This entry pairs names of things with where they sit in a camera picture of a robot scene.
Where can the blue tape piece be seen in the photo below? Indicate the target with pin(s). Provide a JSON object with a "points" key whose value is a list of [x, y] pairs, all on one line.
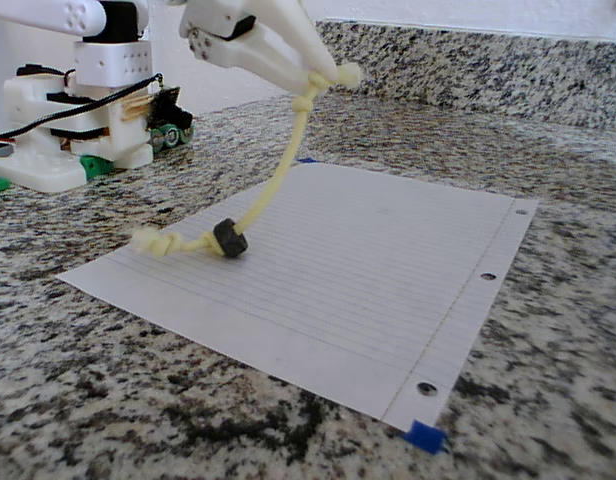
{"points": [[424, 436], [306, 161]]}

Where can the granite backsplash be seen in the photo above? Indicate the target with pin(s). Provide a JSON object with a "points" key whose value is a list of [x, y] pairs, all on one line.
{"points": [[463, 70]]}

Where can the lined white paper sheet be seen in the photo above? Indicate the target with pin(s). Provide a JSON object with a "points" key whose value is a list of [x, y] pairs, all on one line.
{"points": [[338, 280]]}

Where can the green controller board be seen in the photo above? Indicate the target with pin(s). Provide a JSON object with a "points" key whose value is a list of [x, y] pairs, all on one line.
{"points": [[170, 137]]}

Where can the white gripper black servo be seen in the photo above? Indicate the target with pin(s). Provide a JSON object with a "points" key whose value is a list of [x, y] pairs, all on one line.
{"points": [[248, 49]]}

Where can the wooden shim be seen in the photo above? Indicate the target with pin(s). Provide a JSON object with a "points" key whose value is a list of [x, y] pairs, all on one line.
{"points": [[135, 109]]}

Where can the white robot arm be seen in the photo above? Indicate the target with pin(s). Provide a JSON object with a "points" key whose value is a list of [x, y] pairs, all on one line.
{"points": [[113, 60]]}

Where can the black power plug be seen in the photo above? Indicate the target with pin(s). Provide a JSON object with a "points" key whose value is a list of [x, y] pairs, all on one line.
{"points": [[170, 110]]}

